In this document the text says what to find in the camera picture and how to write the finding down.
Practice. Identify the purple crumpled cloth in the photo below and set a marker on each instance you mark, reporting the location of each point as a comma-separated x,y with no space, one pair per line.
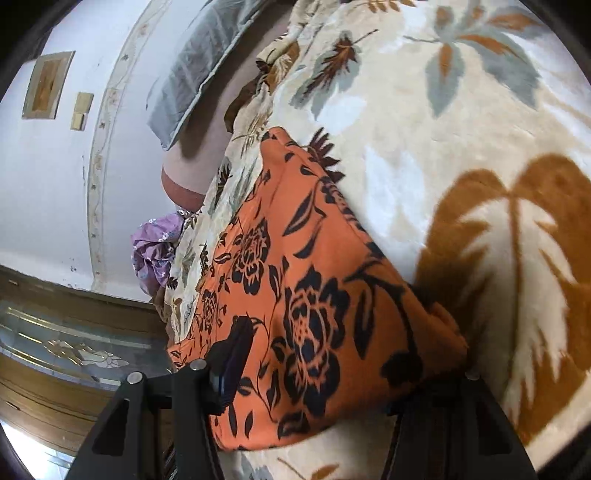
154,249

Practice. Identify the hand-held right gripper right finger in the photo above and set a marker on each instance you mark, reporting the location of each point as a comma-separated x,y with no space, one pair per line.
443,420

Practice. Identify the cream leaf-print blanket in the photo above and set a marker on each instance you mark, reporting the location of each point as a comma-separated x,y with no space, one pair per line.
438,152

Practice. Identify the wooden glass-panel door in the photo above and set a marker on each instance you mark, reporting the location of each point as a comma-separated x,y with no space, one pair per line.
60,350

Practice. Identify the large framed wall picture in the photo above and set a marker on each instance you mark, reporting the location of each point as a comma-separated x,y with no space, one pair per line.
48,85

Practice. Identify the pink bed sheet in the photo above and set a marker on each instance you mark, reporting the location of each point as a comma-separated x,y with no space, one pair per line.
194,170

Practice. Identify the grey pillow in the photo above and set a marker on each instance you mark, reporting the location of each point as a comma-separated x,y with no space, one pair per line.
203,60

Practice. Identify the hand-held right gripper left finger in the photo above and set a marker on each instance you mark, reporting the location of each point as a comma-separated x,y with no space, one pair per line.
228,378

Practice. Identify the orange floral garment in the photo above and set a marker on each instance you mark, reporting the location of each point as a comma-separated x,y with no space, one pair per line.
314,286

